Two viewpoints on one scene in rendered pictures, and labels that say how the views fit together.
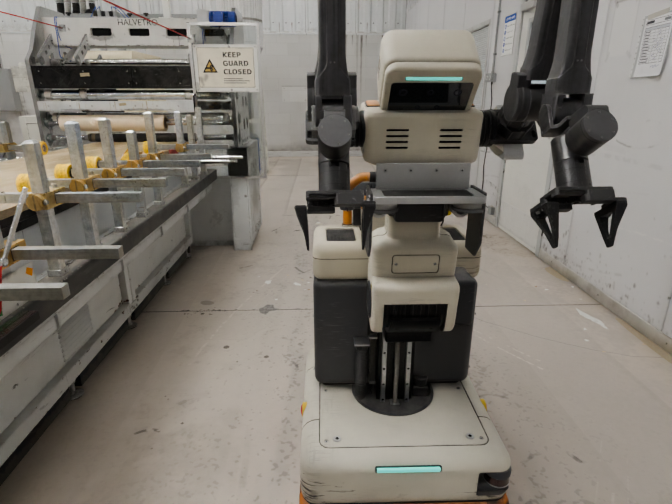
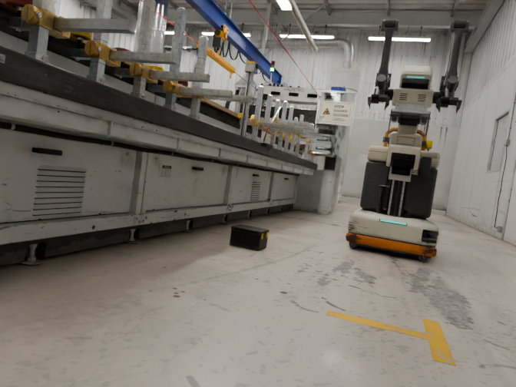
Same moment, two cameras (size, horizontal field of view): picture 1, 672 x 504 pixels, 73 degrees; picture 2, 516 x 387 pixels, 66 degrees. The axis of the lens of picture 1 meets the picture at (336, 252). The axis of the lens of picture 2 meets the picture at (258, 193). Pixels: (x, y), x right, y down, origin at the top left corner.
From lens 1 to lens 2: 216 cm
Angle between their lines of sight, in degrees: 25
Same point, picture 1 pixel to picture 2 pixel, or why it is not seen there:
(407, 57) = (408, 71)
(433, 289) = (410, 148)
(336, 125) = (382, 77)
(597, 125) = (451, 80)
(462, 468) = (415, 226)
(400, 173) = (402, 107)
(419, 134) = (411, 95)
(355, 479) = (370, 223)
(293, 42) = (373, 125)
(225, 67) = (334, 112)
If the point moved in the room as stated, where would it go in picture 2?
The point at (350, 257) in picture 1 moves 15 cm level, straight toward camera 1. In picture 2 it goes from (383, 151) to (382, 149)
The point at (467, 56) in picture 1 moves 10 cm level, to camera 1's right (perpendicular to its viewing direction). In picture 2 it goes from (427, 71) to (443, 72)
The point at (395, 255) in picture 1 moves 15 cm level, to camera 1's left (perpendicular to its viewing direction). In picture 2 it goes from (398, 136) to (377, 134)
